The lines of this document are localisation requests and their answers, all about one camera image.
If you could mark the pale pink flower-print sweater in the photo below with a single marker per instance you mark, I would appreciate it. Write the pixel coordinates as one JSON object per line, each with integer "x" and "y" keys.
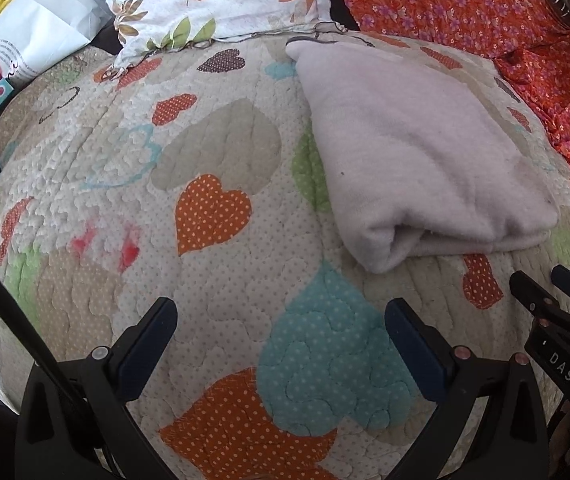
{"x": 415, "y": 160}

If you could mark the heart-pattern quilt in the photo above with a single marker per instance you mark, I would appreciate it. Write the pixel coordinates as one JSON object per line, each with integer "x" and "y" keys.
{"x": 165, "y": 260}

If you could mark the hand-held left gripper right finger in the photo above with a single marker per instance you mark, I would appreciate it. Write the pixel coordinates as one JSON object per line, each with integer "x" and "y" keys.
{"x": 415, "y": 350}

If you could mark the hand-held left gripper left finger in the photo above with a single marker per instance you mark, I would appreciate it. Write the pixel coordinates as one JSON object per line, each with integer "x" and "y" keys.
{"x": 146, "y": 345}

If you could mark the orange purple-flower cloth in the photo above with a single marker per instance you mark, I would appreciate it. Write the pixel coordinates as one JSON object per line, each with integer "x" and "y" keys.
{"x": 445, "y": 5}

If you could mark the white paper bag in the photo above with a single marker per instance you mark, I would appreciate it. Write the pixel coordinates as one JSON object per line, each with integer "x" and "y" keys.
{"x": 40, "y": 35}

